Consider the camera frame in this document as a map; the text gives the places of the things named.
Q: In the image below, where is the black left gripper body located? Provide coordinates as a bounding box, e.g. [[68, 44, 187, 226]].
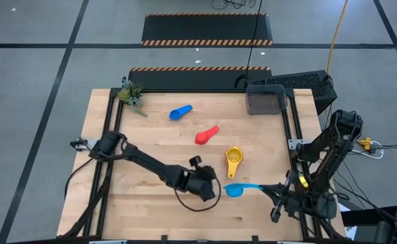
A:
[[183, 155, 219, 203]]

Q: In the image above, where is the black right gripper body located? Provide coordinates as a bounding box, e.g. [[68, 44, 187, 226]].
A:
[[271, 171, 307, 224]]

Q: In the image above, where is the cyan measuring cup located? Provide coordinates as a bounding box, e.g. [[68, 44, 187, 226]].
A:
[[223, 182, 264, 198]]

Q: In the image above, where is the yellow measuring cup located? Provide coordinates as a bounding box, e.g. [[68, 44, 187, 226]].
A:
[[225, 146, 244, 180]]

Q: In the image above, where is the red measuring cup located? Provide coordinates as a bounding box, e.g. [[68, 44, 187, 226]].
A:
[[194, 125, 220, 146]]

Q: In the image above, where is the small blue measuring cup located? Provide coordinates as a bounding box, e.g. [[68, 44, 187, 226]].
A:
[[168, 104, 193, 121]]

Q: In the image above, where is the grey translucent plastic basket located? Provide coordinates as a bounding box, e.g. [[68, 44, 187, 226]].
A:
[[245, 83, 288, 117]]

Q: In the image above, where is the yellow plug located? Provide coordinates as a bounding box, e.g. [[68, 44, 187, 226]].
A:
[[357, 137, 372, 152]]

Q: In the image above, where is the black ramp with hazard stripes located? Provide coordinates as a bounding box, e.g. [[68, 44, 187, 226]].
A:
[[140, 13, 274, 47], [128, 66, 273, 91]]

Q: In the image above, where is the artificial succulent plant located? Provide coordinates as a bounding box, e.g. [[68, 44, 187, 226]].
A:
[[117, 77, 149, 118]]

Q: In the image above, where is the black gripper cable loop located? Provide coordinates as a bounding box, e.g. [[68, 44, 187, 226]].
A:
[[174, 186, 222, 213]]

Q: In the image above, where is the black aluminium table frame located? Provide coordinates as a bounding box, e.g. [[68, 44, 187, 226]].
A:
[[60, 87, 348, 240]]

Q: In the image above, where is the white cable loop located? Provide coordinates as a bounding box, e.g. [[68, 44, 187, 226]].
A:
[[350, 140, 385, 160]]

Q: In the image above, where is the black hanging cable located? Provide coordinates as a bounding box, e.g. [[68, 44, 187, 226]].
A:
[[244, 0, 264, 84]]

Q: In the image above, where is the yellow hanging cable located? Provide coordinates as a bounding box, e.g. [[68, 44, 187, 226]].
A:
[[326, 0, 351, 77]]

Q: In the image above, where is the black coiled floor cable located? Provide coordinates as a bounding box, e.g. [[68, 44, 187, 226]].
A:
[[210, 0, 257, 10]]

